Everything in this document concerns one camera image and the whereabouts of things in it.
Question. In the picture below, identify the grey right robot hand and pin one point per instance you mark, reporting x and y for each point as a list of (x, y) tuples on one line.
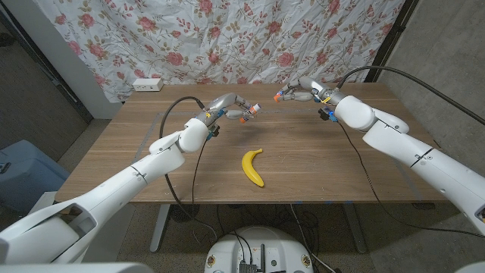
[(308, 87)]

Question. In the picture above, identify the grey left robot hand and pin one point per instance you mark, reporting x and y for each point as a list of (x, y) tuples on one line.
[(223, 104)]

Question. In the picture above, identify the small orange cap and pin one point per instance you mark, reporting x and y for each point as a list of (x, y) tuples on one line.
[(277, 98)]

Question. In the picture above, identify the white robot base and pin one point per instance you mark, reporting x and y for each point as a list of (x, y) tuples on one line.
[(227, 250)]

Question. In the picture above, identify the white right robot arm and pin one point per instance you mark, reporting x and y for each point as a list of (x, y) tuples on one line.
[(417, 155)]

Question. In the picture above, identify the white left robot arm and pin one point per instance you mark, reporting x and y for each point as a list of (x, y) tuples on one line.
[(113, 189)]

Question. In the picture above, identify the yellow toy banana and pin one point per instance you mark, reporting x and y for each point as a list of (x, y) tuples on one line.
[(250, 168)]

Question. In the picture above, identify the floral backdrop cloth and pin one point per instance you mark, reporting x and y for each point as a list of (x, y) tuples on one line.
[(227, 38)]

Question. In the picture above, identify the white power strip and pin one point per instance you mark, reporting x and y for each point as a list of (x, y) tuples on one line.
[(148, 84)]

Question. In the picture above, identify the black backdrop stand pole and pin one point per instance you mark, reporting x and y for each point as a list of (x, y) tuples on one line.
[(392, 39)]

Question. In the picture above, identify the grey table leg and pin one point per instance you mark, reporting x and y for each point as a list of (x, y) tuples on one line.
[(160, 227), (356, 231)]

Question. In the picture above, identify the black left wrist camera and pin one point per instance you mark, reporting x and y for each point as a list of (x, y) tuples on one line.
[(214, 132)]

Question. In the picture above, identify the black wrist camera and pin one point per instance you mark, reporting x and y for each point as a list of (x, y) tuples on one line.
[(326, 113), (214, 132)]

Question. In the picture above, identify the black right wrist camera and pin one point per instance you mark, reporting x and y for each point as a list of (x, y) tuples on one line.
[(326, 113)]

